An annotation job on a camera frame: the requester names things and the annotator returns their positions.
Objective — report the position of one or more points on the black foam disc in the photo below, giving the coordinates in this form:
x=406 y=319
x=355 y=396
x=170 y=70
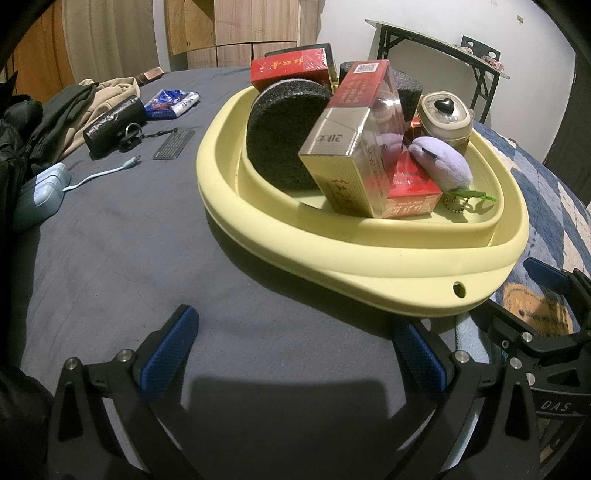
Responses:
x=281 y=138
x=408 y=92

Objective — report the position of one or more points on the red white packet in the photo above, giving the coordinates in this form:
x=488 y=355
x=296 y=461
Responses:
x=491 y=60

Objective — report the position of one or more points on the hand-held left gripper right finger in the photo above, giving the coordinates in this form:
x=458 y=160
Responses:
x=418 y=355

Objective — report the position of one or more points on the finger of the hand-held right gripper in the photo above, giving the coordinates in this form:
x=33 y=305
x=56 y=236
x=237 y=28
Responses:
x=503 y=321
x=549 y=277

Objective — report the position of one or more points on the dark door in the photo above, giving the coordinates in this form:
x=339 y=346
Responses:
x=572 y=129

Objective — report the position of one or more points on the beige cloth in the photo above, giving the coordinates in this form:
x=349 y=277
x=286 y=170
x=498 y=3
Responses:
x=111 y=94

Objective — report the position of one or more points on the dark red silver carton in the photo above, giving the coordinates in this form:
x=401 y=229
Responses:
x=355 y=92

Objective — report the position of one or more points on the black pouch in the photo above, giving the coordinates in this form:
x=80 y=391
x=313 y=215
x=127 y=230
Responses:
x=111 y=127

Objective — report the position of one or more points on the yellow plastic basin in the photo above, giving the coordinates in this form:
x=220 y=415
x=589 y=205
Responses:
x=346 y=258

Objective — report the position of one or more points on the round tin with heart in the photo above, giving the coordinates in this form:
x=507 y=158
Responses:
x=450 y=124

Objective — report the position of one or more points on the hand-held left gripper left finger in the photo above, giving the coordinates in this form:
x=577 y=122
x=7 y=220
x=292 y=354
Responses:
x=171 y=350

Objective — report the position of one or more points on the blue checkered blanket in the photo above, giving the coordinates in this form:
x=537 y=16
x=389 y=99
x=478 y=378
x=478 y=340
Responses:
x=554 y=198

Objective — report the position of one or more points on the wooden wardrobe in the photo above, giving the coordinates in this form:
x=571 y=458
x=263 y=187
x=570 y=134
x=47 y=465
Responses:
x=258 y=23

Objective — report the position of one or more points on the beige curtain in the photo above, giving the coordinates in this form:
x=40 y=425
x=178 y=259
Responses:
x=111 y=37

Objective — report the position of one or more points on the red white carton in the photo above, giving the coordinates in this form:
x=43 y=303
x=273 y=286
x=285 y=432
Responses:
x=291 y=67

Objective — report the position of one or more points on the dark jacket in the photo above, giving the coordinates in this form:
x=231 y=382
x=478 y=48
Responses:
x=23 y=134

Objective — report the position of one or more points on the orange curtain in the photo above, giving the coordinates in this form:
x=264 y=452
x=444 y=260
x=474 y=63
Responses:
x=41 y=50

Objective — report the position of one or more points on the black folding table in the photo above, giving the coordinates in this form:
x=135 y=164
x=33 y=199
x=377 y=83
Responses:
x=415 y=32

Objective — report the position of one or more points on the red gold box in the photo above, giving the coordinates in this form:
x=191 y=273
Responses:
x=411 y=194

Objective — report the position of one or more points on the copper box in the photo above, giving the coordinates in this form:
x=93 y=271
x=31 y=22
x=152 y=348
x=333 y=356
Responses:
x=150 y=74

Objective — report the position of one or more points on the blue tissue packet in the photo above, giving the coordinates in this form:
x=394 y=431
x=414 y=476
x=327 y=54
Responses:
x=171 y=104

